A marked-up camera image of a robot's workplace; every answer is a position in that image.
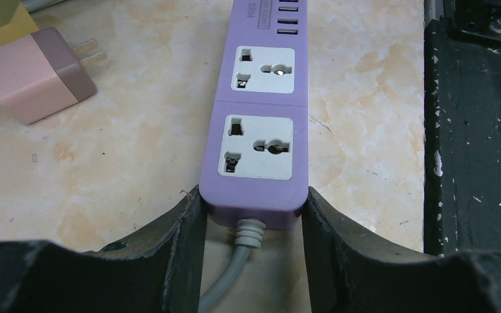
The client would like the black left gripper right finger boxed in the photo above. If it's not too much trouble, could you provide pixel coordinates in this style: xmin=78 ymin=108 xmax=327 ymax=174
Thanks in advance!
xmin=302 ymin=188 xmax=501 ymax=312

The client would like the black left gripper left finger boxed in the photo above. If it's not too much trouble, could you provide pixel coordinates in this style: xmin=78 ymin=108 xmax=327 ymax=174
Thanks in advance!
xmin=0 ymin=188 xmax=207 ymax=312

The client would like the purple power strip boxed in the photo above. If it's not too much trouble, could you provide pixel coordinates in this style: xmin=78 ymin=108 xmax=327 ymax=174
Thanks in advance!
xmin=199 ymin=0 xmax=309 ymax=230

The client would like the pink plug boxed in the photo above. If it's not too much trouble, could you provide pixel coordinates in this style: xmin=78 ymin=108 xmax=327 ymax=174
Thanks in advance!
xmin=0 ymin=27 xmax=107 ymax=125

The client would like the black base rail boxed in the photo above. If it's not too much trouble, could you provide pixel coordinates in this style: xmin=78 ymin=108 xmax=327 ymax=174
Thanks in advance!
xmin=423 ymin=1 xmax=501 ymax=256

